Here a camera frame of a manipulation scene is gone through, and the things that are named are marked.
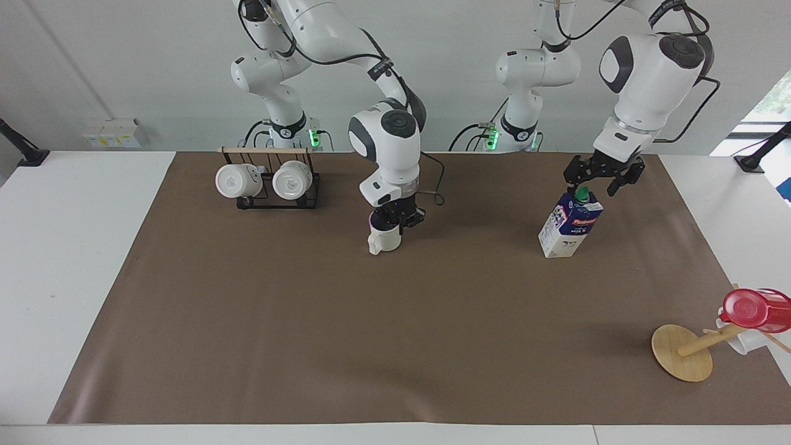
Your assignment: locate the black wire cup rack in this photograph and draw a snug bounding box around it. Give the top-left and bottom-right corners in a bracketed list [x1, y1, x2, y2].
[219, 146, 322, 211]

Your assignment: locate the blue and white milk carton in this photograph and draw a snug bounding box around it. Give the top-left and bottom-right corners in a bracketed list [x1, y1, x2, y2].
[538, 187, 605, 259]

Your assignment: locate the white cup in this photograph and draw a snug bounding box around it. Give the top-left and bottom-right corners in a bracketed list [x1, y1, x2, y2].
[715, 318, 768, 355]
[368, 222, 403, 256]
[215, 163, 264, 200]
[272, 160, 314, 201]

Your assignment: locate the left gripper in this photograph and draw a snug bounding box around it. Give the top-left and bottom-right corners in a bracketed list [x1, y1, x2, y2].
[563, 152, 647, 198]

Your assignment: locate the window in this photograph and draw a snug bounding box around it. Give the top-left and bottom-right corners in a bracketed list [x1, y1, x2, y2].
[709, 67, 791, 156]

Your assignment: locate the black stand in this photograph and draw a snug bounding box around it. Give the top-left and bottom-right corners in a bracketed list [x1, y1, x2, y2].
[0, 117, 51, 167]
[734, 121, 791, 174]

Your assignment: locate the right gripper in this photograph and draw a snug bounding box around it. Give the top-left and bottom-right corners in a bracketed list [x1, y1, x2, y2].
[383, 195, 426, 235]

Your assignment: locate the bamboo mug tree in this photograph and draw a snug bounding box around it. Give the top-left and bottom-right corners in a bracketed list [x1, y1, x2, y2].
[651, 283, 791, 383]

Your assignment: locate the red transparent cup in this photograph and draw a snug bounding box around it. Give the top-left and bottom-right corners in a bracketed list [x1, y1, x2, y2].
[719, 288, 791, 334]

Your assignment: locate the black cable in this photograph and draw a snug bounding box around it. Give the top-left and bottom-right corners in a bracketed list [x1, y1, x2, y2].
[243, 119, 274, 150]
[237, 0, 446, 207]
[447, 98, 511, 153]
[553, 0, 722, 145]

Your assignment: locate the white wall socket box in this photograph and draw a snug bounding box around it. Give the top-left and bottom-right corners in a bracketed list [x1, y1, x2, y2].
[82, 118, 142, 150]

